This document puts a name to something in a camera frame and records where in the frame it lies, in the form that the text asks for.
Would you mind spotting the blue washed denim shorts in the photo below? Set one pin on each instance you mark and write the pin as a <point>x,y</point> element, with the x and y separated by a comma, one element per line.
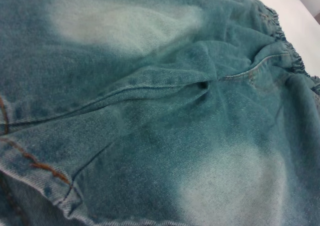
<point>150,110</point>

